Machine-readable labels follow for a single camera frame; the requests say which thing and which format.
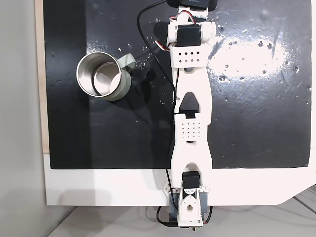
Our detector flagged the pale green steel mug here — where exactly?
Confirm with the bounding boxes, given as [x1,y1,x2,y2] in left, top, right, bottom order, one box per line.
[76,52,137,102]

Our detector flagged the black table mat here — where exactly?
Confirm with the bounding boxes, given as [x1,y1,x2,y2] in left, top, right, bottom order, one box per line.
[42,0,313,171]

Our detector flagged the grey table clamp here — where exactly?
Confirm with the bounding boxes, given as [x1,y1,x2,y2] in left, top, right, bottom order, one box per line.
[198,192,210,214]
[168,192,179,220]

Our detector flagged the black oval camera box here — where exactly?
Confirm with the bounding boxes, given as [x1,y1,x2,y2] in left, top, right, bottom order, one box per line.
[166,0,219,12]

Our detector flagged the red white black servo wire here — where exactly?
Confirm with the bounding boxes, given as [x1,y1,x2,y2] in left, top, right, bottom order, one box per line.
[169,6,198,25]
[154,39,172,53]

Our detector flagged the black camera cable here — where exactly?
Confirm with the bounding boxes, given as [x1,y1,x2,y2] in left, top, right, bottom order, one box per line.
[137,0,179,191]

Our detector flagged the black power cable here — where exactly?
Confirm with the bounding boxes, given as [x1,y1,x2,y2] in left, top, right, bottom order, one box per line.
[155,205,179,228]

